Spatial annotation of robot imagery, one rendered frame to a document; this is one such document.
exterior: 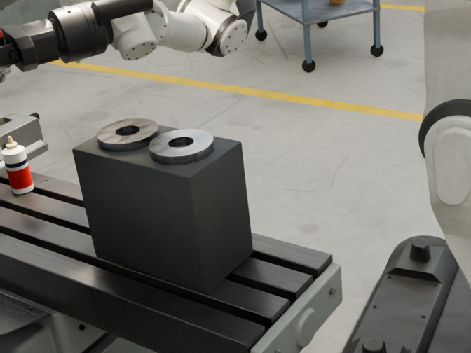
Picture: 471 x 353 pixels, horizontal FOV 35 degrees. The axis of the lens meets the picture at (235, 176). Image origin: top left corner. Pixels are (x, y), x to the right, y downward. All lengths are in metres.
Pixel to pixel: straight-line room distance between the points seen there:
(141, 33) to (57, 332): 0.50
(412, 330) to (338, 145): 2.17
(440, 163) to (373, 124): 2.57
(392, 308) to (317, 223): 1.45
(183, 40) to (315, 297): 0.58
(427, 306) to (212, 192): 0.71
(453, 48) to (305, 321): 0.49
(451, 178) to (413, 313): 0.40
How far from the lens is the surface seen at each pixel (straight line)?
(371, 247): 2.86
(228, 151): 1.03
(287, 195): 3.23
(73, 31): 1.25
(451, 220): 1.36
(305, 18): 4.47
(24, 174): 1.43
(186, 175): 0.98
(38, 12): 6.14
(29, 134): 1.58
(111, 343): 1.39
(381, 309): 1.60
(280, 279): 1.09
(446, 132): 1.25
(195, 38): 1.44
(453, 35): 1.24
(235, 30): 1.48
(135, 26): 1.28
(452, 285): 1.71
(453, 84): 1.27
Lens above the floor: 1.57
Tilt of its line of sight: 27 degrees down
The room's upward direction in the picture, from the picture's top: 7 degrees counter-clockwise
